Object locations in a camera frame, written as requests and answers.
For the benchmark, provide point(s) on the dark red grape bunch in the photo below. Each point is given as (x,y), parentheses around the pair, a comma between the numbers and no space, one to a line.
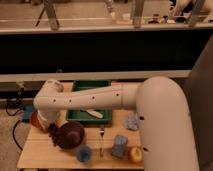
(53,133)

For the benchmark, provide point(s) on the gray robot base column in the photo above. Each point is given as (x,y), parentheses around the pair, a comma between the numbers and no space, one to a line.
(199,91)

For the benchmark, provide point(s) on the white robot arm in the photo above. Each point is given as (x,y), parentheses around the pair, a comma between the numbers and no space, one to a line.
(165,125)

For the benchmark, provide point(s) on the purple bowl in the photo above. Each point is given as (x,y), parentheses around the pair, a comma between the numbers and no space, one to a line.
(69,135)

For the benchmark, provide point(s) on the orange bowl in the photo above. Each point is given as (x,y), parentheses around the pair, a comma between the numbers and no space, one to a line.
(34,120)

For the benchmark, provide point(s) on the yellow banana peel lower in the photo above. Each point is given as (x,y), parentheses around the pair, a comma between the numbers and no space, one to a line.
(95,114)

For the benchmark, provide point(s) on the green plastic tray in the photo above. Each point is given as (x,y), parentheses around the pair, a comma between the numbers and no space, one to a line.
(82,116)

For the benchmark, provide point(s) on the crumpled blue cloth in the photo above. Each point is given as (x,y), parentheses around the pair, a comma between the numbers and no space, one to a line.
(131,122)

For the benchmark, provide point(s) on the silver fork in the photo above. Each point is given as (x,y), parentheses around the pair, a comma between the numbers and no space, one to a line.
(102,132)

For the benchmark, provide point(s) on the blue sponge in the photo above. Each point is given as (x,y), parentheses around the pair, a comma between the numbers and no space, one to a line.
(119,147)

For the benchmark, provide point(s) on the small blue cup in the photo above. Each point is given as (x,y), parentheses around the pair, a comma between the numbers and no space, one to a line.
(83,154)

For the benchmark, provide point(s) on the orange fruit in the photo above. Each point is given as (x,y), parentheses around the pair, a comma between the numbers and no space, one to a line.
(135,155)

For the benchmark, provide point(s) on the blue box beside table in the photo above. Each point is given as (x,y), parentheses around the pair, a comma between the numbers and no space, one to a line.
(28,110)

